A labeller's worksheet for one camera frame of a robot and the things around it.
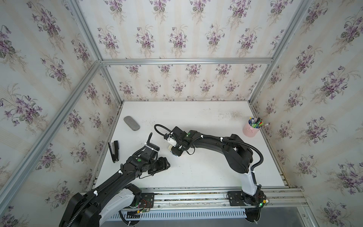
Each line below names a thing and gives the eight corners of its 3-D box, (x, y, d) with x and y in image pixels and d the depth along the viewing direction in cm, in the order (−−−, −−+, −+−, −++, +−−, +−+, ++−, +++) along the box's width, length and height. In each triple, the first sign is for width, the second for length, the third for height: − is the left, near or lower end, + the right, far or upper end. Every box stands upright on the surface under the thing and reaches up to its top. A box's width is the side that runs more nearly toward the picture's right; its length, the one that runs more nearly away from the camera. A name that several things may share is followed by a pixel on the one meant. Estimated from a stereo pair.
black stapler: (110, 163, 88) (108, 161, 85) (109, 145, 96) (107, 142, 94) (120, 160, 89) (118, 158, 87) (118, 142, 98) (116, 140, 95)
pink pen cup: (239, 134, 102) (244, 125, 94) (243, 128, 106) (248, 119, 97) (251, 140, 99) (258, 132, 90) (255, 134, 102) (261, 125, 94)
